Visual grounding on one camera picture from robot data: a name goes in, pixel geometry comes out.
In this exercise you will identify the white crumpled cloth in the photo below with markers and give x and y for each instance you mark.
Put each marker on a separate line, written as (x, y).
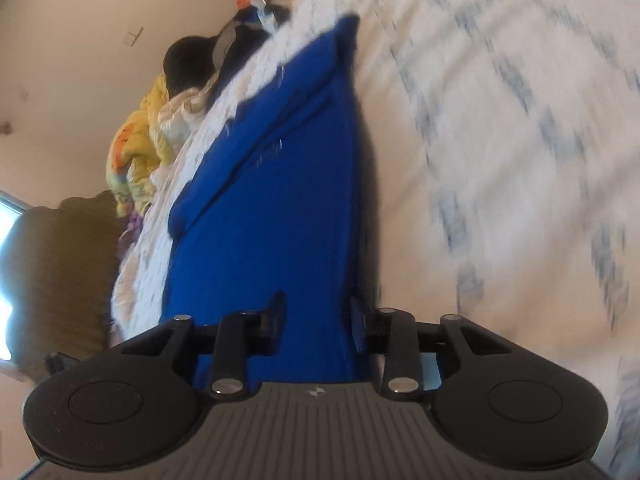
(177, 115)

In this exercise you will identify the white printed quilt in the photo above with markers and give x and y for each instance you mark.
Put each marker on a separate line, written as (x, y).
(475, 135)

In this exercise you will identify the dark navy clothes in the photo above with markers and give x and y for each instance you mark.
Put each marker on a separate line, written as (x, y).
(245, 42)

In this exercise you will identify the black cap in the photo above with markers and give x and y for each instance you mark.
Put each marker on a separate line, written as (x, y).
(187, 62)

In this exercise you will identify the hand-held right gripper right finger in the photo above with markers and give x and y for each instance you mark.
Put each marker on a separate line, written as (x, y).
(361, 332)

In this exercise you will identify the crumpled silver wrapper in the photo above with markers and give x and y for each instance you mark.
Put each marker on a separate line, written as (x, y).
(275, 2)

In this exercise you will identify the yellow floral comforter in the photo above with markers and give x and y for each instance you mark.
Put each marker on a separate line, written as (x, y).
(134, 160)

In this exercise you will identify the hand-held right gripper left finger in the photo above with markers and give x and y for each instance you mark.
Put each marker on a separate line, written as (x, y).
(274, 327)

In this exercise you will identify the blue knit garment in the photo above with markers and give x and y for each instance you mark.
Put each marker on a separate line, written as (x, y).
(280, 185)

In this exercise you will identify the window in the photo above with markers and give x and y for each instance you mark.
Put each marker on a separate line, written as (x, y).
(7, 280)

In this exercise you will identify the purple cloth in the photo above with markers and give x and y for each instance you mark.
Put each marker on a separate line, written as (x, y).
(131, 225)

